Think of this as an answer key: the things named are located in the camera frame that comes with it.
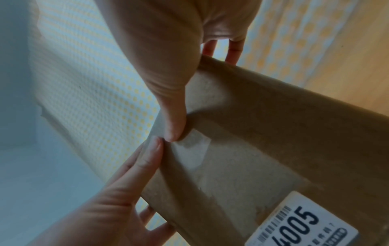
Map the brown cardboard box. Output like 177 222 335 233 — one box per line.
139 54 389 246

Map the yellow checkered cloth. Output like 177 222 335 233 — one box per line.
27 0 362 246

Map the person's left hand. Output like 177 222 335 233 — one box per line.
28 135 177 246

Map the clear tape strip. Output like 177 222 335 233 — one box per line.
171 127 305 224

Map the person's right hand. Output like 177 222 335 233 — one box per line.
94 0 263 143

